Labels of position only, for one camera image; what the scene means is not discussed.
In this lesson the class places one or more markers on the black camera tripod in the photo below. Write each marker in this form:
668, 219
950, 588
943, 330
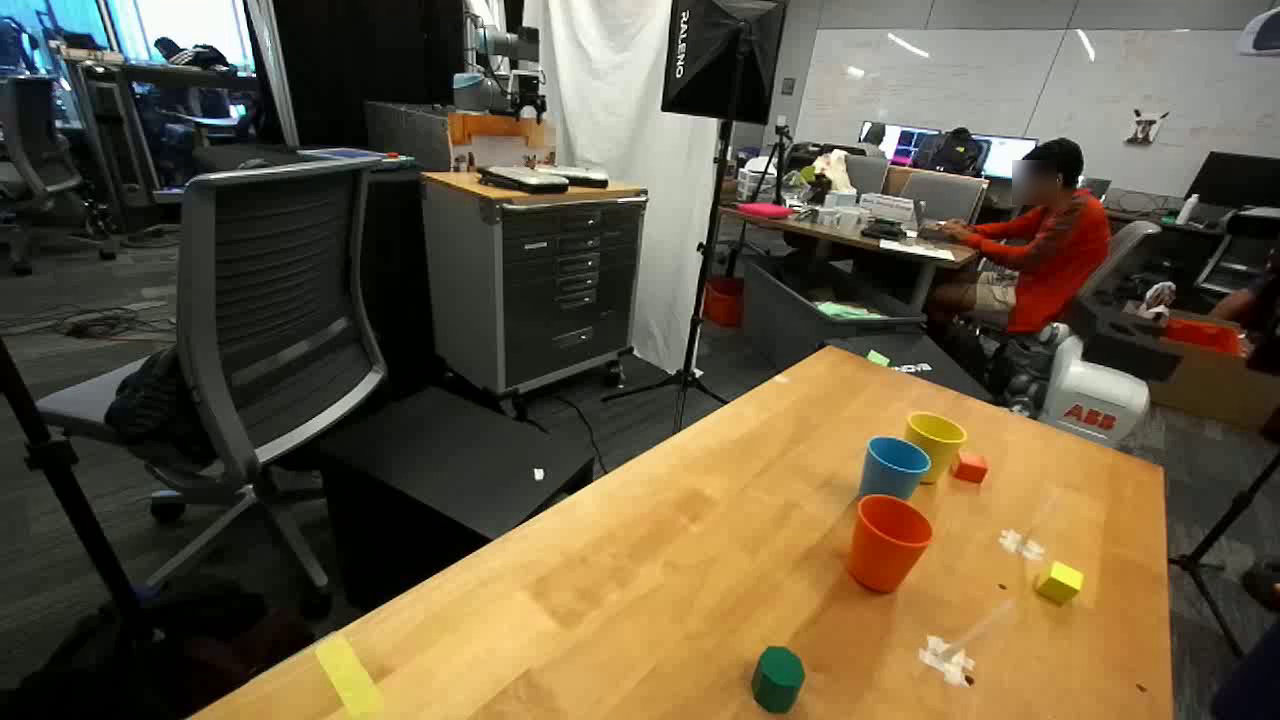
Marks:
62, 492

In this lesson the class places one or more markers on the cluttered office desk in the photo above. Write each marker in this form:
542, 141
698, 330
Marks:
867, 241

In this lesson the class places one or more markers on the computer monitor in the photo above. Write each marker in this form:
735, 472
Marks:
1004, 158

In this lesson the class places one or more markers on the green cylinder block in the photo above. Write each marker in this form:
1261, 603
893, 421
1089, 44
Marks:
777, 683

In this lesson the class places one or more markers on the red small block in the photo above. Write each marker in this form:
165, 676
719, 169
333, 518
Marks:
971, 467

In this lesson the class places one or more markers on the blue plastic cup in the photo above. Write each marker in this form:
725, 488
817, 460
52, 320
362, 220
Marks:
890, 468

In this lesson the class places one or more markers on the grey mesh office chair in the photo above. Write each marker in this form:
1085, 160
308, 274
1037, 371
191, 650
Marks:
283, 295

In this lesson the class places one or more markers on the red bucket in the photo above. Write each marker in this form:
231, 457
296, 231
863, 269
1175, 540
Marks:
725, 305

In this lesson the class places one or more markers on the person in red shirt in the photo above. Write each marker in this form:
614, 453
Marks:
1055, 247

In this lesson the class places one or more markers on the yellow small block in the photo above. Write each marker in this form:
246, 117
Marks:
1060, 583

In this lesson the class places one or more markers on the brown cardboard box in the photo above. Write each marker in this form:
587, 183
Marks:
1215, 387

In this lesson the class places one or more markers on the white curtain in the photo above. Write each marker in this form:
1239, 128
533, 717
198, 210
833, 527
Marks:
600, 95

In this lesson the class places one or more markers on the dark background office chair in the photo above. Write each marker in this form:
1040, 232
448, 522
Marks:
33, 147

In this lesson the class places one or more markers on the black thin tripod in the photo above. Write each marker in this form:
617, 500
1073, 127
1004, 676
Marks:
1220, 533

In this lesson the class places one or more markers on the black flat device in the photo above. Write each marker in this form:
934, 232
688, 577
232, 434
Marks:
522, 177

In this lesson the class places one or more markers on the grey wood-topped tool cabinet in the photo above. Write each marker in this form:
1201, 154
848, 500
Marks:
533, 295

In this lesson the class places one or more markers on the black softbox light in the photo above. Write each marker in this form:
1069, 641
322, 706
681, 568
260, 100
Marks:
721, 62

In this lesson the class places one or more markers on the black light stand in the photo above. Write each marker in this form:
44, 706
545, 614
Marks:
707, 241

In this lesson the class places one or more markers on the yellow tape strip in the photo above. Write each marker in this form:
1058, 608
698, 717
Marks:
348, 676

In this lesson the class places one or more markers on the orange plastic cup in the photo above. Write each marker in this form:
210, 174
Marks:
885, 545

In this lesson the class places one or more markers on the black curtain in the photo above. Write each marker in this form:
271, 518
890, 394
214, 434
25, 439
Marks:
365, 66

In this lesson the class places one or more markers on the yellow plastic cup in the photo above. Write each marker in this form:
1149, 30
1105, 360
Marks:
936, 439

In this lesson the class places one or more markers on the black low platform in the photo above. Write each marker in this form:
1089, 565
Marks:
453, 467

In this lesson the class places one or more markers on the white wall whiteboard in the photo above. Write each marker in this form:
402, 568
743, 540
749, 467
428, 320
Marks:
962, 87

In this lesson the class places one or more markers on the white ABB robot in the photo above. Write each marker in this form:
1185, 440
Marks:
1095, 394

